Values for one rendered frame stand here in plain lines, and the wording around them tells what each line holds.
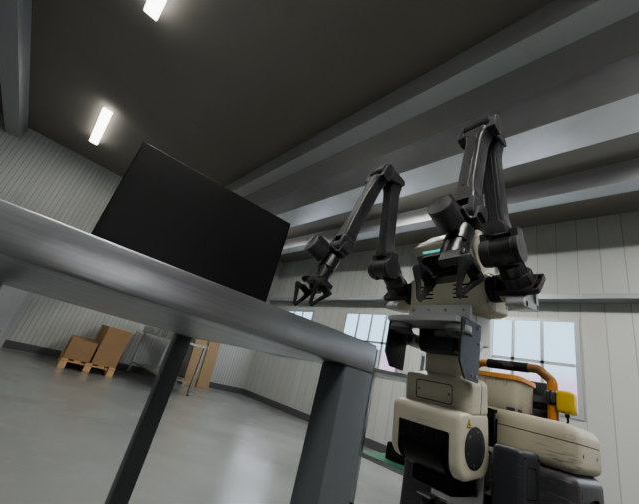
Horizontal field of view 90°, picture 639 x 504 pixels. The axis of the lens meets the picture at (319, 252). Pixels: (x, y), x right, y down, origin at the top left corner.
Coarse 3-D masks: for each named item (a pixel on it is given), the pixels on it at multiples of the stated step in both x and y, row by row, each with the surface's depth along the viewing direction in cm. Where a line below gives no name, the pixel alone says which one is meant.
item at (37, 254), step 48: (0, 240) 18; (48, 240) 20; (96, 240) 21; (0, 288) 68; (48, 288) 38; (96, 288) 23; (144, 288) 22; (192, 288) 24; (192, 336) 74; (240, 336) 32; (288, 336) 29; (336, 336) 32; (336, 384) 32; (144, 432) 76; (336, 432) 30; (336, 480) 29
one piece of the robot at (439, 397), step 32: (448, 288) 105; (480, 288) 97; (480, 320) 103; (416, 384) 101; (448, 384) 93; (480, 384) 92; (416, 416) 92; (448, 416) 85; (480, 416) 89; (480, 448) 86
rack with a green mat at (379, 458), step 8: (376, 352) 263; (376, 360) 260; (424, 360) 232; (376, 368) 257; (424, 368) 230; (392, 376) 253; (400, 376) 239; (368, 400) 249; (368, 408) 247; (368, 416) 246; (360, 440) 240; (360, 448) 237; (360, 456) 234; (368, 456) 230; (376, 456) 234; (384, 456) 243; (384, 464) 220; (392, 464) 221; (400, 464) 228; (400, 472) 211; (352, 488) 228; (352, 496) 226
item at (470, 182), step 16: (480, 128) 92; (496, 128) 91; (464, 144) 98; (480, 144) 88; (464, 160) 87; (480, 160) 85; (464, 176) 82; (480, 176) 83; (464, 192) 78; (480, 192) 80
